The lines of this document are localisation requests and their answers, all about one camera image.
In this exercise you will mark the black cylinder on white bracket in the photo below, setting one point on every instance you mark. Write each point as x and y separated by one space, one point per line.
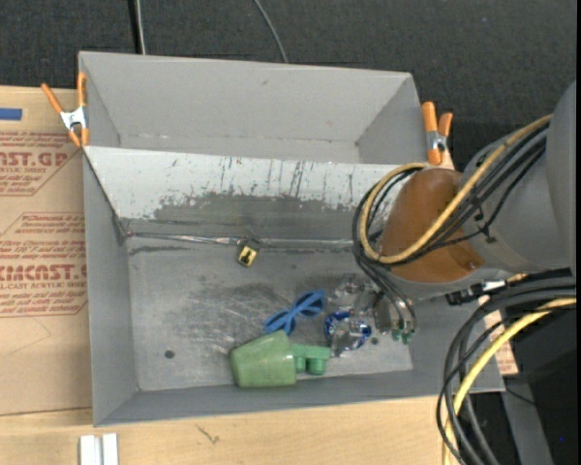
465 296

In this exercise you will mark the green spray bottle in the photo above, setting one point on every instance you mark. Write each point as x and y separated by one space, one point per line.
264 363

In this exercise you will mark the blue sunglasses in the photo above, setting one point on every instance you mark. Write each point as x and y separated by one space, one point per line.
306 306

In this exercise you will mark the brown cardboard board red print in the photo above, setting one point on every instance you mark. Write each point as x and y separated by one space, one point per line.
34 337

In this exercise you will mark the grey metal bin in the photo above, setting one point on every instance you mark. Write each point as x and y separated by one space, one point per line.
184 308

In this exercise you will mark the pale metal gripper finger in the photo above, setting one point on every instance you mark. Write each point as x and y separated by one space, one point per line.
352 287
363 308

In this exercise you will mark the small yellow and black block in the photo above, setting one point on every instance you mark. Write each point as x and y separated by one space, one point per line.
247 256

